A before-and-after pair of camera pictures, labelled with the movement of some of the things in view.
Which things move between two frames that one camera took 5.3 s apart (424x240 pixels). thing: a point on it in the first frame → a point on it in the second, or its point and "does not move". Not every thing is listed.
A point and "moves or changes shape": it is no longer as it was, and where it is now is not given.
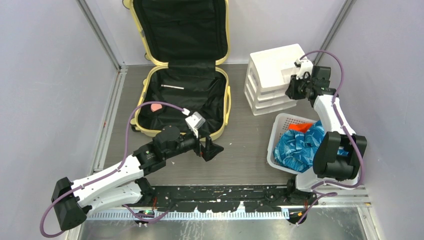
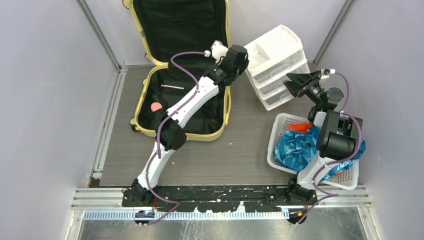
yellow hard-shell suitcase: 191,37 does not move
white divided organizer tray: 269,73 moves or changes shape
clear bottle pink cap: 155,106 does not move
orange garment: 302,127 does not move
